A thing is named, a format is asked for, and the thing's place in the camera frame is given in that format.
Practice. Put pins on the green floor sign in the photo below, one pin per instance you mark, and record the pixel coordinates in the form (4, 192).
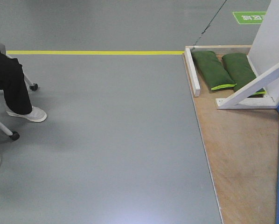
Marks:
(249, 17)

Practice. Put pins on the green sandbag right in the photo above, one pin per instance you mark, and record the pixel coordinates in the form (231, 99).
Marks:
(239, 69)

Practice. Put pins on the green sandbag left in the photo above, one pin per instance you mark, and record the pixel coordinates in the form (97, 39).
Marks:
(213, 72)

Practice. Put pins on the plywood base platform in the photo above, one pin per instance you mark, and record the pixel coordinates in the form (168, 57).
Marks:
(241, 147)

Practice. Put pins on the white wooden door support frame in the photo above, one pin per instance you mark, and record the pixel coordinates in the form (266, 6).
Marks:
(263, 55)

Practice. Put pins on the grey wheeled chair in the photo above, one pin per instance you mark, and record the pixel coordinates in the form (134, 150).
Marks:
(9, 93)

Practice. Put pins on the green sandbag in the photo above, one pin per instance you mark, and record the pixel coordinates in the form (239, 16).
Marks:
(239, 69)
(213, 72)

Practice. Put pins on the seated person in black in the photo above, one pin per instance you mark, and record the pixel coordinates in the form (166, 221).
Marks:
(11, 93)

